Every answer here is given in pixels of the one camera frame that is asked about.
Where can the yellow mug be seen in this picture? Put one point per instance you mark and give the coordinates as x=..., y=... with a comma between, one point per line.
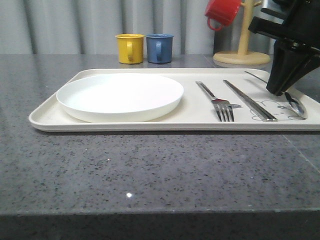
x=130, y=48

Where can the red mug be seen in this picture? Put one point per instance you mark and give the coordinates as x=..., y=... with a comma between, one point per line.
x=221, y=13

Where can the cream rabbit print tray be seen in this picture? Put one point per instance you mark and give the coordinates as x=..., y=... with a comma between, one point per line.
x=194, y=112

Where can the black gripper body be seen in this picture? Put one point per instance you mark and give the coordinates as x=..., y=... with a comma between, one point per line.
x=301, y=21

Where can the white round plate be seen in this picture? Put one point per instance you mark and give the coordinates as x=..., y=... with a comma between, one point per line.
x=120, y=97

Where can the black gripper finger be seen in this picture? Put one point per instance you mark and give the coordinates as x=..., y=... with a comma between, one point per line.
x=293, y=66
x=278, y=46

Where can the wooden mug tree stand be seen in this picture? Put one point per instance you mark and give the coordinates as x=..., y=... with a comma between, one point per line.
x=243, y=56

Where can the blue mug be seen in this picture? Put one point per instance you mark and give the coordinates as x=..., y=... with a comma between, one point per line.
x=159, y=48

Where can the silver metal spoon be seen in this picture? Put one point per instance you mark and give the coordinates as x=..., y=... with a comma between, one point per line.
x=297, y=107

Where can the silver metal fork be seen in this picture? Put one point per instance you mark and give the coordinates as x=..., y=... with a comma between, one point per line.
x=222, y=107

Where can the grey curtain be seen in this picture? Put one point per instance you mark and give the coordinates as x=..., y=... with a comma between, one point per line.
x=91, y=26

